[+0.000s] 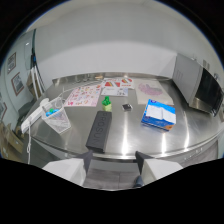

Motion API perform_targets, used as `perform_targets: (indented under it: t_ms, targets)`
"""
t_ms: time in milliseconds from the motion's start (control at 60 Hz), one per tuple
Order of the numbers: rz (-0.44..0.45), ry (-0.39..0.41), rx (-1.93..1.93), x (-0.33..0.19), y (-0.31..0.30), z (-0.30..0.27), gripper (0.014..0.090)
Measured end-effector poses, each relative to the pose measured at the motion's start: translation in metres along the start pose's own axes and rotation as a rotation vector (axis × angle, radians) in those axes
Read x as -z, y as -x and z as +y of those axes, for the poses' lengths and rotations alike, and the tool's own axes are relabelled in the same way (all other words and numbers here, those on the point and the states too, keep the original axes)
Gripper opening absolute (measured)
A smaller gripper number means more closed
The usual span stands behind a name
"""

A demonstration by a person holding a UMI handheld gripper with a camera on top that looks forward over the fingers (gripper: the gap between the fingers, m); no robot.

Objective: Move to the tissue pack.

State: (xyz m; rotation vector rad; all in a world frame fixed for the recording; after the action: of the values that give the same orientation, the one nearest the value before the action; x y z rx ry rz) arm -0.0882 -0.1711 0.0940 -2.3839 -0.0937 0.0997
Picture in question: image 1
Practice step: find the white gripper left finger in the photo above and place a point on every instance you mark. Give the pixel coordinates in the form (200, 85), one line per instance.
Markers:
(71, 167)

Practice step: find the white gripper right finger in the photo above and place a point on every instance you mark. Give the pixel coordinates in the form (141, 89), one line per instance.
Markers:
(156, 167)

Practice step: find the black rectangular case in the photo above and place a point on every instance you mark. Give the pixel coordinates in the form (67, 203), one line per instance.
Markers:
(99, 131)

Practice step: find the white power strip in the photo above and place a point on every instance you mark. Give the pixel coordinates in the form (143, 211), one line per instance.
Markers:
(34, 115)

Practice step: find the small black box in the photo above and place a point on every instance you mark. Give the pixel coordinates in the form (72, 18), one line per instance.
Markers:
(126, 107)

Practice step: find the cardboard box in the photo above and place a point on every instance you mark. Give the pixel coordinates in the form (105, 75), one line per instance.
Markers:
(8, 141)

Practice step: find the pink sticker sheet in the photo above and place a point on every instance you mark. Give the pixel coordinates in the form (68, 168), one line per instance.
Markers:
(83, 95)

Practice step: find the white printed sheet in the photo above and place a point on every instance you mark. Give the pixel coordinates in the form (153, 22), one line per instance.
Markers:
(115, 91)

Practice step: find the silver microwave oven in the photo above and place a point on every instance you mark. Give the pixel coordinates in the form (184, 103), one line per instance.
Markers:
(198, 84)

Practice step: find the red and white leaflet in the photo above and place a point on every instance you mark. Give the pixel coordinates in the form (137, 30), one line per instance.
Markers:
(118, 82)

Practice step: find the framed wall picture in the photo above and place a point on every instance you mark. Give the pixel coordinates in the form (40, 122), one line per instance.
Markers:
(17, 83)
(11, 62)

